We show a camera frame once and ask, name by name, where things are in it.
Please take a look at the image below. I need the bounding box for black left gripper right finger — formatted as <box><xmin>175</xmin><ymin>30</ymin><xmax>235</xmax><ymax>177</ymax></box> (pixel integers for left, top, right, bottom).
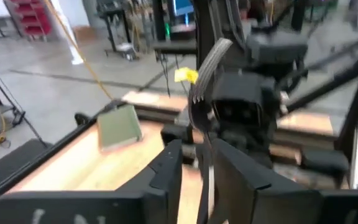
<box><xmin>213</xmin><ymin>138</ymin><xmax>358</xmax><ymax>224</ymax></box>

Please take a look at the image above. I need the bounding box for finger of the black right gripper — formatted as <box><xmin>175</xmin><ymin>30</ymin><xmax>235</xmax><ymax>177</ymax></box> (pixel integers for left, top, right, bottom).
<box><xmin>246</xmin><ymin>126</ymin><xmax>275</xmax><ymax>174</ymax></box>
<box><xmin>221</xmin><ymin>126</ymin><xmax>247</xmax><ymax>156</ymax></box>

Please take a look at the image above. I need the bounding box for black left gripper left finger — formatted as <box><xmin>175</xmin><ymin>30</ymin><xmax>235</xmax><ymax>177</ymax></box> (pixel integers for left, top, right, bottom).
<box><xmin>0</xmin><ymin>139</ymin><xmax>183</xmax><ymax>224</ymax></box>

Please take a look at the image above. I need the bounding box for green notebook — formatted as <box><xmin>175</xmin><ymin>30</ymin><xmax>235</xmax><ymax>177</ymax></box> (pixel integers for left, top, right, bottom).
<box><xmin>96</xmin><ymin>104</ymin><xmax>143</xmax><ymax>152</ymax></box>

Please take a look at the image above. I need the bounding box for yellow tag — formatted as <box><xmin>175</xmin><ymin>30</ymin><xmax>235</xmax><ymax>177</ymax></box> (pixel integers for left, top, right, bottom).
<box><xmin>175</xmin><ymin>67</ymin><xmax>200</xmax><ymax>85</ymax></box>

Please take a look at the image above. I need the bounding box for black mat with striped edge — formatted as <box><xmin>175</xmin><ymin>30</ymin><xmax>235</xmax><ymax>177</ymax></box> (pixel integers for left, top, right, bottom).
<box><xmin>0</xmin><ymin>138</ymin><xmax>53</xmax><ymax>200</ymax></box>

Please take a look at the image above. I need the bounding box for black wheeled stand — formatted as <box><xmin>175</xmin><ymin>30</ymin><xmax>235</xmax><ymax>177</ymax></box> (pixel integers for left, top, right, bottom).
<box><xmin>97</xmin><ymin>0</ymin><xmax>136</xmax><ymax>60</ymax></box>

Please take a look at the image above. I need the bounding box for red storage bin rack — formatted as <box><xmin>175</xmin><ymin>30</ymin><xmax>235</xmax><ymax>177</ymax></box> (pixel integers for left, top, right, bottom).
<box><xmin>6</xmin><ymin>0</ymin><xmax>52</xmax><ymax>41</ymax></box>

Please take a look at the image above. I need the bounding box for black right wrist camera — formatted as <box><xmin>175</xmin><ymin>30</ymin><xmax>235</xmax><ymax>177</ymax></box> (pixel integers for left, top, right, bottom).
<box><xmin>211</xmin><ymin>73</ymin><xmax>278</xmax><ymax>127</ymax></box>

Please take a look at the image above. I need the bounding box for black aluminium table frame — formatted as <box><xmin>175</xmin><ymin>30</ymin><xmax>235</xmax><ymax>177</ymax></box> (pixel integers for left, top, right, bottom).
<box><xmin>0</xmin><ymin>99</ymin><xmax>127</xmax><ymax>203</ymax></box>

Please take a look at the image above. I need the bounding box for yellow hanging cable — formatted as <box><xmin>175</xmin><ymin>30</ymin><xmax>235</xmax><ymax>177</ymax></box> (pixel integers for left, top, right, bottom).
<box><xmin>44</xmin><ymin>0</ymin><xmax>114</xmax><ymax>100</ymax></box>

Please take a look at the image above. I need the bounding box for white post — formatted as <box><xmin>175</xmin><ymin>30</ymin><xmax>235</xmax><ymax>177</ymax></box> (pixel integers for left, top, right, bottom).
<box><xmin>50</xmin><ymin>0</ymin><xmax>85</xmax><ymax>65</ymax></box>

